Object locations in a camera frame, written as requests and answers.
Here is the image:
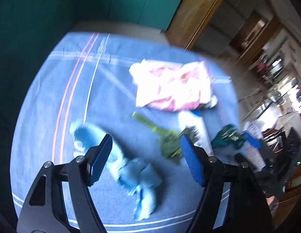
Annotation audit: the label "green clear snack bag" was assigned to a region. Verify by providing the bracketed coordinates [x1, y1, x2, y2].
[211, 124, 246, 155]

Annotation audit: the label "light blue face mask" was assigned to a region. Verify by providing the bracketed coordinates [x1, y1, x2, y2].
[69, 120, 162, 221]

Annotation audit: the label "white blue toothpaste box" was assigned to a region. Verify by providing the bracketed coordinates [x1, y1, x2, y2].
[178, 111, 214, 156]

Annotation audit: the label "pink plastic wrapper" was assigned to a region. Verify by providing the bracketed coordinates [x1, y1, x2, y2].
[129, 59, 214, 111]

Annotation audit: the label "white lined trash basket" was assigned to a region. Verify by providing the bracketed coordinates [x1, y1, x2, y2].
[243, 121, 270, 172]

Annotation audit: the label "teal lower kitchen cabinets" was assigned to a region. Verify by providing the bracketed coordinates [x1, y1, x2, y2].
[0, 0, 185, 97]

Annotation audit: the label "blue striped tablecloth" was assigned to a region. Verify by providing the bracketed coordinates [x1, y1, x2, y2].
[10, 33, 240, 232]

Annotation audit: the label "grey multi-door refrigerator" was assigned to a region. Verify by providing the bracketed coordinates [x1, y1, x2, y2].
[193, 0, 258, 56]

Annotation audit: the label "wooden sliding door frame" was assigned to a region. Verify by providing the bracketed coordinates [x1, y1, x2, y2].
[165, 0, 223, 50]

